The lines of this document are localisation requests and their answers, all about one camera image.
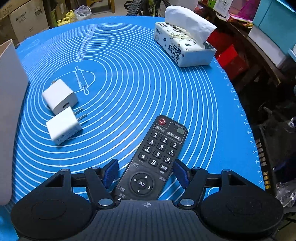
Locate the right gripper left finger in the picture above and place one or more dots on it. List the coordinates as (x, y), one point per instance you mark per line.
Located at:
(98, 181)

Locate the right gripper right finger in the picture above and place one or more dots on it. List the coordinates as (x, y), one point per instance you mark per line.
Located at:
(193, 181)

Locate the black tv remote control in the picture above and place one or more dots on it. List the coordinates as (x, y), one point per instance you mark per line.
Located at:
(151, 165)

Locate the white usb charger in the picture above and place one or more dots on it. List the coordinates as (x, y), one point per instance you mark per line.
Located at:
(64, 125)
(59, 96)

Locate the beige plastic storage basket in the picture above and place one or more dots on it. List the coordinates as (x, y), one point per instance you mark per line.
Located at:
(14, 82)

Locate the black plastic crate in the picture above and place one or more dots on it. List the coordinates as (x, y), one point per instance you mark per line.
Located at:
(276, 148)

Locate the blue silicone baking mat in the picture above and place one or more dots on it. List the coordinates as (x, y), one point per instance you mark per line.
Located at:
(123, 81)

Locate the tissue box with tissue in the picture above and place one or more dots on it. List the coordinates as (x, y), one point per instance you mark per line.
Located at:
(183, 36)

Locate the yellow detergent jug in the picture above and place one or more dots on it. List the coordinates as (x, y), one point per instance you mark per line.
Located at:
(69, 18)

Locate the white plastic bag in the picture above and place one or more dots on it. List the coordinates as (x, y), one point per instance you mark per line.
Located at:
(83, 13)

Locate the teal plastic storage bin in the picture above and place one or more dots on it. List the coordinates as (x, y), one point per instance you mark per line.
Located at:
(277, 20)

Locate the green black bicycle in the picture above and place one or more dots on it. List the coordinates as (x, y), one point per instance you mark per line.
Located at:
(146, 7)

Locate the large cardboard box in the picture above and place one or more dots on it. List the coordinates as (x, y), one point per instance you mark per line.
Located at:
(22, 19)

